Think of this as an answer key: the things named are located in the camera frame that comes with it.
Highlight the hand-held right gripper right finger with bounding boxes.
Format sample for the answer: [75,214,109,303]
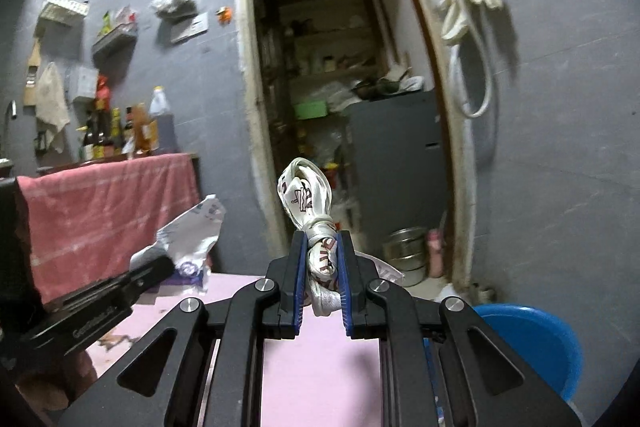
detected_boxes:
[336,231,583,427]

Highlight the wooden storage shelf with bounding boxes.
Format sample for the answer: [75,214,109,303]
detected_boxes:
[256,0,397,188]

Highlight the wooden cutting board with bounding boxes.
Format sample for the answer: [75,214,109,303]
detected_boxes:
[23,38,44,108]

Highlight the red plastic bag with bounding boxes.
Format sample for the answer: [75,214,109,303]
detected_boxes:
[95,76,112,113]

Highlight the white and green wrapper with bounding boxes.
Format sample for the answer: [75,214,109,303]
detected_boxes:
[367,256,406,289]

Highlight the yellow cap sauce bottle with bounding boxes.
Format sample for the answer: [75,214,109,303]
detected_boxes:
[111,108,124,158]

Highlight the pink plaid cloth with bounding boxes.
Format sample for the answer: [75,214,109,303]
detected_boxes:
[15,153,201,306]

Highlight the grey wall socket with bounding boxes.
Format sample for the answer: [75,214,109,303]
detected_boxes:
[170,12,210,44]

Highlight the wall shelf with packets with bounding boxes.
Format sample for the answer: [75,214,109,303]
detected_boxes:
[92,9,139,63]

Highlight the pink floral tablecloth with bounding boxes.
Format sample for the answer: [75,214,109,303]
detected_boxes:
[85,272,387,427]

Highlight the green box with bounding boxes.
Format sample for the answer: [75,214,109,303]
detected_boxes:
[293,102,330,120]

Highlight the beige hanging towel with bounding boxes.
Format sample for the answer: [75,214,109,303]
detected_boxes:
[35,63,71,153]

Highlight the wooden door frame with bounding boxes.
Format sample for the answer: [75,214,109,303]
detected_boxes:
[234,0,477,290]

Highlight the white wall box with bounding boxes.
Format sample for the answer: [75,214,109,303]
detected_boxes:
[72,66,100,103]

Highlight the steel pots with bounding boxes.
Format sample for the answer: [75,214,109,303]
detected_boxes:
[382,227,430,288]

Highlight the black wok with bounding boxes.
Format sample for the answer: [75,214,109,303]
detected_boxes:
[352,77,401,101]

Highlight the blue plastic bucket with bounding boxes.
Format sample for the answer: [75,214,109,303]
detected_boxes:
[424,304,585,406]

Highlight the white wall basket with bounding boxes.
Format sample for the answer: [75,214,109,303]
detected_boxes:
[40,0,91,27]

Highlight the person's left hand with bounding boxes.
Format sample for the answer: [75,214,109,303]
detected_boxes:
[17,349,99,414]

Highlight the white hose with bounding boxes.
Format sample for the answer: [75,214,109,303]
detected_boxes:
[440,0,494,119]

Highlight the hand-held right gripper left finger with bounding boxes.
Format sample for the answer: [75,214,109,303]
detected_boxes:
[57,231,308,427]

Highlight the pink bottle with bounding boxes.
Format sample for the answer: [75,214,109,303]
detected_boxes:
[426,229,446,278]

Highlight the white knotted printed bag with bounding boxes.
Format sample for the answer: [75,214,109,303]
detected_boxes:
[277,157,347,319]

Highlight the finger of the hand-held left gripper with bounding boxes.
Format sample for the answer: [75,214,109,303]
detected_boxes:
[75,254,177,303]

